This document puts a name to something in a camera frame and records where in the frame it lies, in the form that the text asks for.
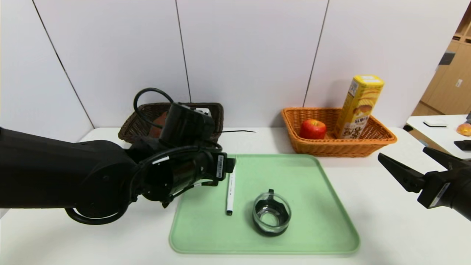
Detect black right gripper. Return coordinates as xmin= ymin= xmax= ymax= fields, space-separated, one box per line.
xmin=377 ymin=146 xmax=471 ymax=221

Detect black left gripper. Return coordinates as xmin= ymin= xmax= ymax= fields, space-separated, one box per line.
xmin=198 ymin=152 xmax=236 ymax=181

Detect thick white marker pen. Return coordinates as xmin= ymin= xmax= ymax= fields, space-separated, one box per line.
xmin=226 ymin=162 xmax=236 ymax=216

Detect brown towel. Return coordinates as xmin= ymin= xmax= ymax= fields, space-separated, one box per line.
xmin=149 ymin=112 xmax=169 ymax=138

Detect yellow snack box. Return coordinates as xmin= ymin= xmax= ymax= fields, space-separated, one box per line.
xmin=334 ymin=75 xmax=385 ymax=139

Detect red apple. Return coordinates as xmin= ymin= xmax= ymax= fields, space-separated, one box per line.
xmin=299 ymin=119 xmax=327 ymax=140

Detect dark brown wicker basket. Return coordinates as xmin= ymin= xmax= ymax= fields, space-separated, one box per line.
xmin=118 ymin=102 xmax=224 ymax=144

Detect orange wicker basket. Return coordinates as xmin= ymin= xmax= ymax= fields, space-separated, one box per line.
xmin=282 ymin=107 xmax=398 ymax=158

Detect white background table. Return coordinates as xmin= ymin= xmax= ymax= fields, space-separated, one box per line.
xmin=407 ymin=114 xmax=471 ymax=159

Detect clear glass cup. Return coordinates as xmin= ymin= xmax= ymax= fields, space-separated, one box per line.
xmin=252 ymin=189 xmax=292 ymax=237

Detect light green plastic tray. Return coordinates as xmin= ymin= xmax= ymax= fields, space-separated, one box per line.
xmin=169 ymin=154 xmax=361 ymax=255

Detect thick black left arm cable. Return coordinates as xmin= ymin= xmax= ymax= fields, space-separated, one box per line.
xmin=133 ymin=88 xmax=175 ymax=129

